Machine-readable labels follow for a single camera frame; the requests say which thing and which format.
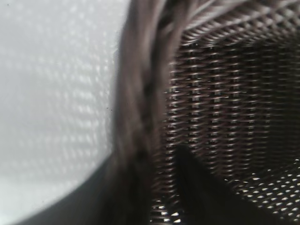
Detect dark brown woven basket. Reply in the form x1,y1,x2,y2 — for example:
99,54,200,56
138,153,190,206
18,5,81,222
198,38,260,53
103,0,300,225

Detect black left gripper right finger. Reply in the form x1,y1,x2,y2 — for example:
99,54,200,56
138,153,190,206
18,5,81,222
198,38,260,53
175,144,278,225

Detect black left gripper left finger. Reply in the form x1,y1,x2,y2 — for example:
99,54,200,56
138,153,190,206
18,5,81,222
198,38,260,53
14,152,132,225

